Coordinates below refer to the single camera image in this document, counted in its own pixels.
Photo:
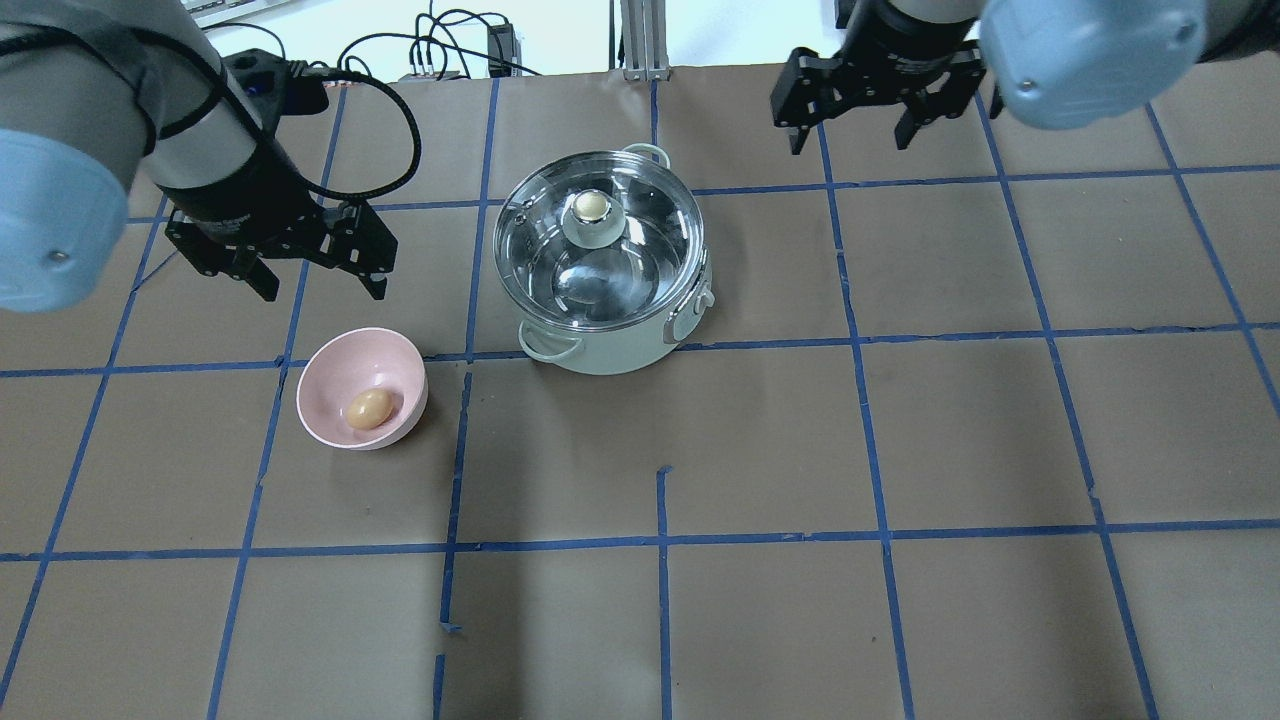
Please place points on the brown egg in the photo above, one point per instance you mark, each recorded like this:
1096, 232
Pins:
370, 409

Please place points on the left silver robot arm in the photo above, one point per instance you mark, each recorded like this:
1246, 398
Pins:
99, 93

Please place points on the pale green steel pot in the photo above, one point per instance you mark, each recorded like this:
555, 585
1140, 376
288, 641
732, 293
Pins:
617, 352

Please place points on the glass pot lid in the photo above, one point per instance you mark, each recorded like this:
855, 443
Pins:
601, 240

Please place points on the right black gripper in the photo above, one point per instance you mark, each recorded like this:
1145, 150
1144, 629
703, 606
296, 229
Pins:
893, 42

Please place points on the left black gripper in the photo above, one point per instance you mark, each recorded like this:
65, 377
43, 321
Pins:
243, 199

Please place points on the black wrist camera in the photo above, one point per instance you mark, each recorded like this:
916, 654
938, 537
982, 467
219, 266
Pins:
279, 87

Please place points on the aluminium frame post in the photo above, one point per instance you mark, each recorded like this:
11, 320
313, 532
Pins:
644, 41

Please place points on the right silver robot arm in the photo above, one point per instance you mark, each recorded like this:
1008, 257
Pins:
1053, 64

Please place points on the pink bowl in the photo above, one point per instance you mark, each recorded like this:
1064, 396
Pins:
349, 364

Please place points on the black usb hub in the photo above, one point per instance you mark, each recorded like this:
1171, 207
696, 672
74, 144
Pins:
502, 49

